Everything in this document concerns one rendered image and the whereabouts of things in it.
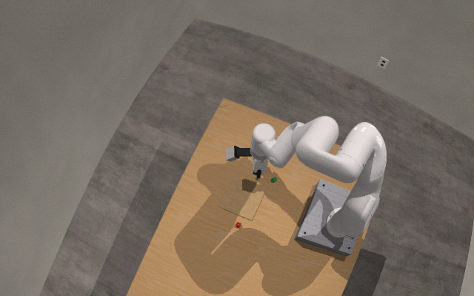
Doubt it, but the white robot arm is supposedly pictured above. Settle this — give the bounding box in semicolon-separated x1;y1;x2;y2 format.
226;116;387;238

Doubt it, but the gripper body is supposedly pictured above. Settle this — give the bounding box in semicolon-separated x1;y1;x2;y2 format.
253;157;268;173

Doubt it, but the tan mat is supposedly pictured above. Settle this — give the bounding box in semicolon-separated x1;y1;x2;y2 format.
218;176;266;220

